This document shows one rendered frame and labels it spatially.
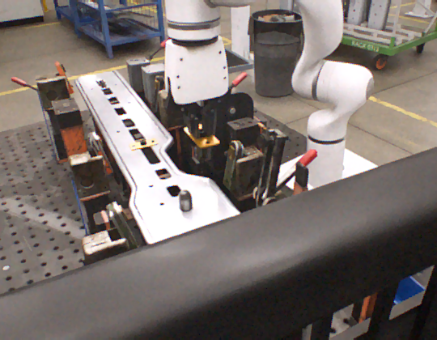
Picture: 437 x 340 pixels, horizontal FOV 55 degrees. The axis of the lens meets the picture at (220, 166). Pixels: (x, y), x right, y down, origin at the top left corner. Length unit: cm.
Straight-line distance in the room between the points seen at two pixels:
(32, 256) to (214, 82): 93
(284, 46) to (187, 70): 323
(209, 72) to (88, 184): 61
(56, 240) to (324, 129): 92
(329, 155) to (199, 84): 73
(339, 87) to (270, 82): 281
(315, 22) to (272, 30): 271
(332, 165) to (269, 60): 264
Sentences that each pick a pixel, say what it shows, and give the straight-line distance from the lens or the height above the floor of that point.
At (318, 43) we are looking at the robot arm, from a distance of 114.
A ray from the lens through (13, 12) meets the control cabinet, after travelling 773.
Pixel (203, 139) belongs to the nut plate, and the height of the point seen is 125.
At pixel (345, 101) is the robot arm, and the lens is 122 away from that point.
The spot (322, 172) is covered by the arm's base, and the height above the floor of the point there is 86.
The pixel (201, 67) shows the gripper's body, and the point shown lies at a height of 139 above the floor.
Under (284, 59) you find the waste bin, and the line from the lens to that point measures 393.
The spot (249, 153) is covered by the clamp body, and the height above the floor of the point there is 107.
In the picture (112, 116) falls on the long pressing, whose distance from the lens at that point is 147.
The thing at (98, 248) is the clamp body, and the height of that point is 104.
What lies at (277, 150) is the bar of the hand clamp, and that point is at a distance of 84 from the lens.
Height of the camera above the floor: 161
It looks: 33 degrees down
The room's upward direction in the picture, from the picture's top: 2 degrees counter-clockwise
